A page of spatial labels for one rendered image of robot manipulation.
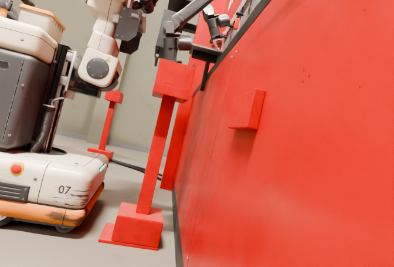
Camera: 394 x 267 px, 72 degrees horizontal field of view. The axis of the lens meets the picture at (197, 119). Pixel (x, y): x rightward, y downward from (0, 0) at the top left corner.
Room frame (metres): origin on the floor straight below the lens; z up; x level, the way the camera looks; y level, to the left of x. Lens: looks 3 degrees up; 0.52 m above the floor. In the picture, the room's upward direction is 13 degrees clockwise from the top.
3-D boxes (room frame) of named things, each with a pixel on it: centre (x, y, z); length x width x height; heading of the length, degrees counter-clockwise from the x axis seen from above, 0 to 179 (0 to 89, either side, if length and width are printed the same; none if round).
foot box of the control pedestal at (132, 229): (1.27, 0.18, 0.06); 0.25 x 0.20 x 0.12; 100
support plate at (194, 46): (1.56, 0.00, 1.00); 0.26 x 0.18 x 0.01; 95
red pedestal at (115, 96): (3.12, 0.98, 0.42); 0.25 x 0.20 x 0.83; 95
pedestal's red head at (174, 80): (1.28, 0.15, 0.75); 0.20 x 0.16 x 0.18; 10
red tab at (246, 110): (0.54, -0.09, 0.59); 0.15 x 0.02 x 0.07; 5
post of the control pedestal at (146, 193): (1.28, 0.15, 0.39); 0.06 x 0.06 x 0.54; 10
